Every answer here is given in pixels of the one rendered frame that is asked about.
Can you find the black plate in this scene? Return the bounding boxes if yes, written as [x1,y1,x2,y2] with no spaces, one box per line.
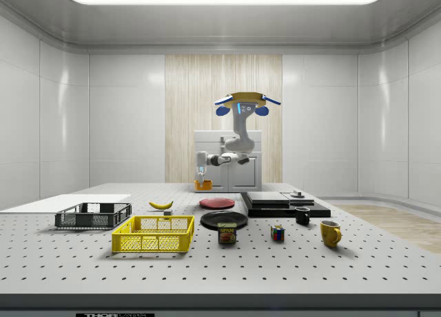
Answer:
[199,210,249,230]

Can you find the dark grey basket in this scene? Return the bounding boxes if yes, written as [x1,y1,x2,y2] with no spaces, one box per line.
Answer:
[54,202,133,229]

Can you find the puzzle cube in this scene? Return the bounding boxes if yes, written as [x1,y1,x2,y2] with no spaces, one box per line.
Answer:
[270,224,286,242]

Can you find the yellow mug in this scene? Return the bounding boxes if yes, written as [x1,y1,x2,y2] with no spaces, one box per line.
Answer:
[319,220,343,248]

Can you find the white cabinet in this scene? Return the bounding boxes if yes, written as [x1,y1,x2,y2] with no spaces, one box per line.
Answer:
[193,130,264,194]

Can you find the black mug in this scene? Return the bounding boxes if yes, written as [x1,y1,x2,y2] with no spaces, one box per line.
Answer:
[294,206,311,225]

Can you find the red plate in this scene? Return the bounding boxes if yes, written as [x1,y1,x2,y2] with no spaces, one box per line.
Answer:
[198,197,236,209]

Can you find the white board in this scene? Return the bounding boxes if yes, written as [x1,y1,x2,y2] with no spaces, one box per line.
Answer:
[0,193,133,214]

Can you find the flat-sided can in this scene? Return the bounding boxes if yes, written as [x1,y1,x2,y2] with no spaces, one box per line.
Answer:
[217,222,238,245]

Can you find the yellow basket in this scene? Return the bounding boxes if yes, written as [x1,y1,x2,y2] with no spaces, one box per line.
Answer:
[110,215,196,254]

